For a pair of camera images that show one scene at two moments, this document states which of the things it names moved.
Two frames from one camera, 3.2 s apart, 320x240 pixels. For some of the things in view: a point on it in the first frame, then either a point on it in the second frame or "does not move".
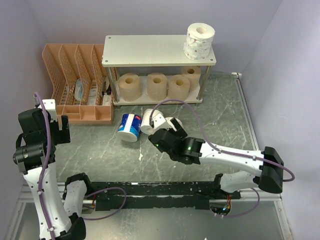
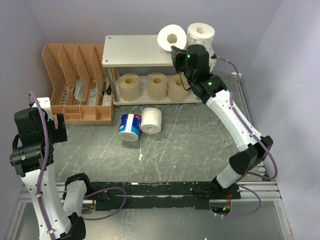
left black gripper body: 54,131 does not move
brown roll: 130,86 does not move
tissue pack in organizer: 78,89 does not move
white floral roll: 169,118 -> 171,35
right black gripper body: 175,133 -> 181,62
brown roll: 156,86 does not move
